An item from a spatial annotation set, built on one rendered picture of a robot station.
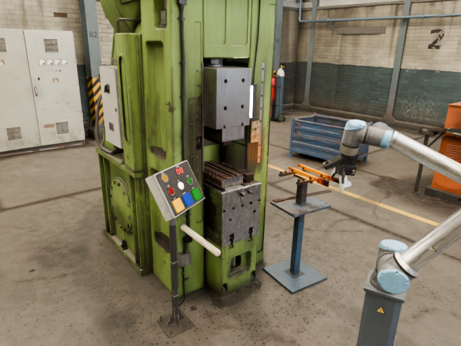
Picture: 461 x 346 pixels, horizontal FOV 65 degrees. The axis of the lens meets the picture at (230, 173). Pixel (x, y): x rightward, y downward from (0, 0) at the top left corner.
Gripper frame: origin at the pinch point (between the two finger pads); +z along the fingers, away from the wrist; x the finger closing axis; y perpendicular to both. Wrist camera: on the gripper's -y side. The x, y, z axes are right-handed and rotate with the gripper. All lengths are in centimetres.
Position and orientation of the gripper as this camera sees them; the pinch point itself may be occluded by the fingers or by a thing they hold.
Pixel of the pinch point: (335, 186)
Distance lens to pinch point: 202.0
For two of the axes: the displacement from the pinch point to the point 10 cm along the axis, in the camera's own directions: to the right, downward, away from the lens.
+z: -0.8, 8.7, 4.9
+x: -1.1, -5.0, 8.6
